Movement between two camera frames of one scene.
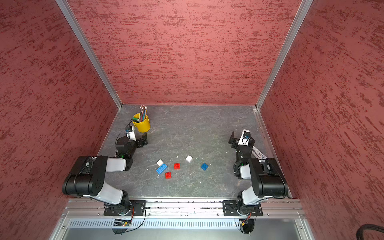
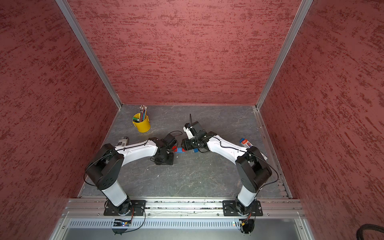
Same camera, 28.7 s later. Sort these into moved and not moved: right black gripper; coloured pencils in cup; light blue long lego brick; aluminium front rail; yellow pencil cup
Moved: right black gripper; light blue long lego brick
Not moved: yellow pencil cup; coloured pencils in cup; aluminium front rail
